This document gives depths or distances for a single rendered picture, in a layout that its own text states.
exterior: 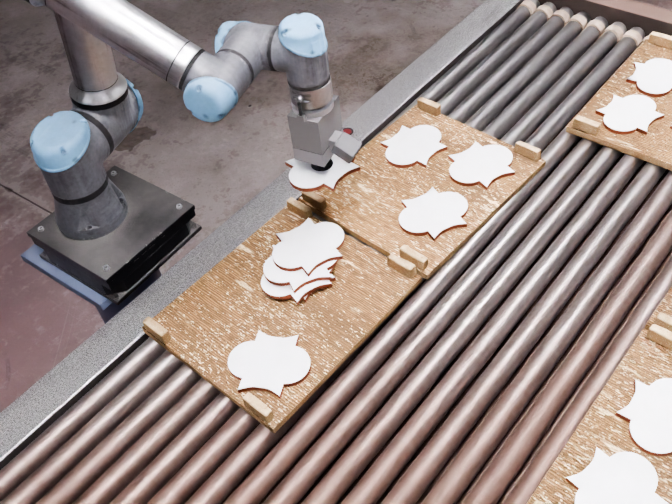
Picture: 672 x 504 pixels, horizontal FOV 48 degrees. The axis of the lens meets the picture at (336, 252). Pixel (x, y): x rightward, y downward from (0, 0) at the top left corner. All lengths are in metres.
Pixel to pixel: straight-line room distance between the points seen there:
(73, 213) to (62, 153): 0.15
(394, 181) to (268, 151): 1.65
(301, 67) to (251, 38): 0.10
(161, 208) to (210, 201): 1.41
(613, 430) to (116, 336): 0.90
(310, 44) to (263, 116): 2.18
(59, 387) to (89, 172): 0.42
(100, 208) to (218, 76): 0.51
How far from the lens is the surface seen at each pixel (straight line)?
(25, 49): 4.41
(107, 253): 1.62
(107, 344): 1.50
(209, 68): 1.25
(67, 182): 1.58
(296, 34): 1.27
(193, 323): 1.45
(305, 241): 1.47
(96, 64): 1.57
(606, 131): 1.79
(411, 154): 1.68
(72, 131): 1.56
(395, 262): 1.44
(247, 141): 3.32
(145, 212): 1.67
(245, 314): 1.43
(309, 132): 1.37
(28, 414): 1.48
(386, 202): 1.59
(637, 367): 1.37
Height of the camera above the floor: 2.04
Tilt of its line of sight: 47 degrees down
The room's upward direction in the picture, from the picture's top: 8 degrees counter-clockwise
